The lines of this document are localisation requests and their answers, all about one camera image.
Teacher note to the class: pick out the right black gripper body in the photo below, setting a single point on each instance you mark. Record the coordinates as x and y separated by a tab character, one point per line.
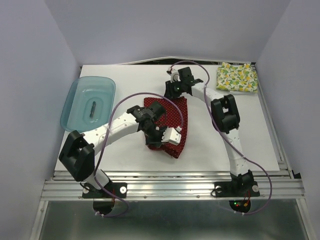
175	87

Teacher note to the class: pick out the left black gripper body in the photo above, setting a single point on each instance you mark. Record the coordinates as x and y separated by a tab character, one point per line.
153	135

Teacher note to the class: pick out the red polka dot skirt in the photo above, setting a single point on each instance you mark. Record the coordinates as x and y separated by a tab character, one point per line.
171	118

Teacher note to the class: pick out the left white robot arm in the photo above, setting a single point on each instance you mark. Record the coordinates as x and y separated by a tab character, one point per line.
79	149

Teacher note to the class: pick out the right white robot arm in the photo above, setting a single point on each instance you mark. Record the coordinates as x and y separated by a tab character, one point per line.
226	120

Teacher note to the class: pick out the small dark object in bin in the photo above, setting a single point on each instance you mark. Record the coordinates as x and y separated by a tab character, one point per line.
92	110

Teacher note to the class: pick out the lemon print folded skirt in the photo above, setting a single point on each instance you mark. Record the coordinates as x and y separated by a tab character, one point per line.
236	78

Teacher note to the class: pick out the teal plastic bin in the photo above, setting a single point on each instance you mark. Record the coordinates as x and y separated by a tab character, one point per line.
83	91

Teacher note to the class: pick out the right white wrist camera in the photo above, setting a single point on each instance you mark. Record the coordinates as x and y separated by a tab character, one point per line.
174	75

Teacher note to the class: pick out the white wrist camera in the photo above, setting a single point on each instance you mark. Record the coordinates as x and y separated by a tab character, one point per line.
172	135
174	75

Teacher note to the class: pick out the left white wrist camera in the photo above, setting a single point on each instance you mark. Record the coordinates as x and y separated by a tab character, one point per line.
172	135

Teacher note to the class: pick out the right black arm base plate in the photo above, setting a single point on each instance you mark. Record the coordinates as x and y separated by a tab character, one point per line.
229	189

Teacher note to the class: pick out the aluminium rail frame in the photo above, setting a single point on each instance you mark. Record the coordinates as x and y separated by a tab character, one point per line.
178	205

